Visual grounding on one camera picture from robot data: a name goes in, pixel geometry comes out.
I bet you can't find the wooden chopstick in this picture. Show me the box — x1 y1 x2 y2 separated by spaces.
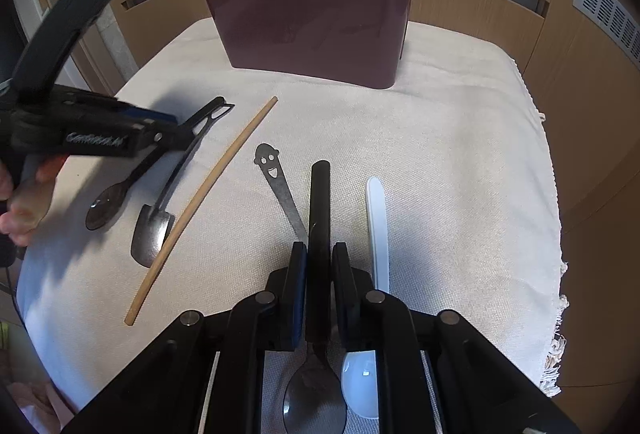
124 96 278 326

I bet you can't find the person's left hand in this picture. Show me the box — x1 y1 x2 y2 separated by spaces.
0 155 67 247

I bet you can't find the pink garment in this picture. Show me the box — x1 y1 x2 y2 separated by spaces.
10 379 63 434

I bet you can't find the smiley-handled metal spoon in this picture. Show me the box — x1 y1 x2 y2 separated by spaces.
254 143 308 242

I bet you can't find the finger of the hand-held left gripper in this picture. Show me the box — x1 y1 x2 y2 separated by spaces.
141 123 197 155
117 106 179 130

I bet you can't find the black cable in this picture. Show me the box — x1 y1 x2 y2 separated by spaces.
0 259 26 330

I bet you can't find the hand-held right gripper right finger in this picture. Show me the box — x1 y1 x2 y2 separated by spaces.
332 241 583 434

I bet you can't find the cream tablecloth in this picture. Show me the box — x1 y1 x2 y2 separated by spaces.
15 11 571 434

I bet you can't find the maroon plastic utensil holder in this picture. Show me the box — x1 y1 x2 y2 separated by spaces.
199 0 420 90

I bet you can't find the short grey vent grille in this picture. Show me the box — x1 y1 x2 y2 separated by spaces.
572 0 640 45

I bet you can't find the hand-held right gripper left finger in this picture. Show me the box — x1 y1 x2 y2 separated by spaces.
60 241 308 434

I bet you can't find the white plastic spoon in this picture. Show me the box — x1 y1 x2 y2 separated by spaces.
340 176 391 417

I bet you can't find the black-handled metal spoon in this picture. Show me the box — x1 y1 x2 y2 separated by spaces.
283 161 347 434
85 146 171 231

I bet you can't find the shovel-shaped metal spoon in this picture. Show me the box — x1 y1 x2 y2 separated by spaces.
131 96 235 267

